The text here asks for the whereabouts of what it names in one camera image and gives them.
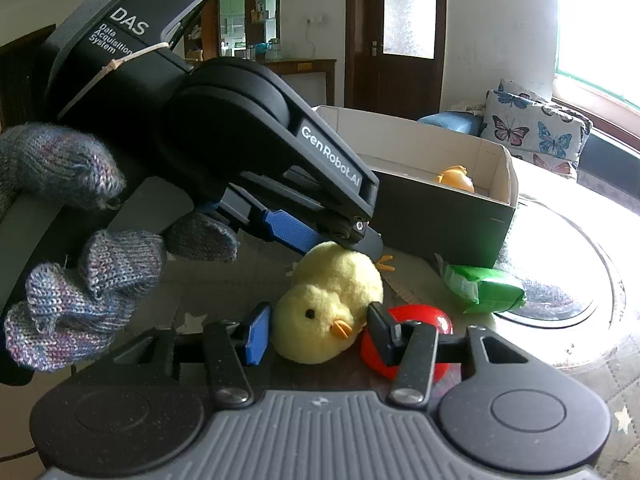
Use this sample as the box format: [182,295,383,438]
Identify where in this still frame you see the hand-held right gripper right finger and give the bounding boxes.
[367,302,532,409]

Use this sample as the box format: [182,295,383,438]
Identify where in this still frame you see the blue cushion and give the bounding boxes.
[417,111,484,137]

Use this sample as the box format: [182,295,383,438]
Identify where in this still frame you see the dark sofa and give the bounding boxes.
[570,127,640,197]

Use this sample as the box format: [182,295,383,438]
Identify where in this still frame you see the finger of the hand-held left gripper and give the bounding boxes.
[196,184,323,257]
[235,91,385,260]

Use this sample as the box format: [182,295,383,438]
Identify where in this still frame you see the butterfly print pillow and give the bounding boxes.
[497,78,550,103]
[481,89,594,179]

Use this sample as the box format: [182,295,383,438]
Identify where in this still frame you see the bright window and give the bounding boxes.
[552,0,640,111]

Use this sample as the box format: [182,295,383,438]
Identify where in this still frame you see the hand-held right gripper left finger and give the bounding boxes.
[114,303,274,408]

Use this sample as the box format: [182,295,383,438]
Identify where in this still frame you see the grey quilted star tablecloth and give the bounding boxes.
[165,247,640,480]

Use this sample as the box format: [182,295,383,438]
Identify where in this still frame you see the wooden shelf cabinet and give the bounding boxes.
[182,0,281,62]

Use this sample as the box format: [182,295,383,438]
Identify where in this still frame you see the small yellow duck toy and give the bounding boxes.
[436,165,475,194]

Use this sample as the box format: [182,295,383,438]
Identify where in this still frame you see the green packet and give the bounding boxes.
[434,254,527,315]

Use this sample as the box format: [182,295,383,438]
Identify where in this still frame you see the brown wooden door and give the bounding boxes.
[345,0,448,121]

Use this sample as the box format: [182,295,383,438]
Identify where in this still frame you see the grey cardboard box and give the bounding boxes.
[312,105,521,269]

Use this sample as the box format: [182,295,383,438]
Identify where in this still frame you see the cream rubber band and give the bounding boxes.
[59,42,172,116]

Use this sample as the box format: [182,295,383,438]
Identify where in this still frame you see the red round toy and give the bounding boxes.
[361,304,454,381]

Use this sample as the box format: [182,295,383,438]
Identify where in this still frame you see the yellow chick plush toy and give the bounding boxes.
[272,241,396,365]

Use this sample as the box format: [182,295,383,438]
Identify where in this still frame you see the wooden side table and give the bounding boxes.
[260,58,337,109]

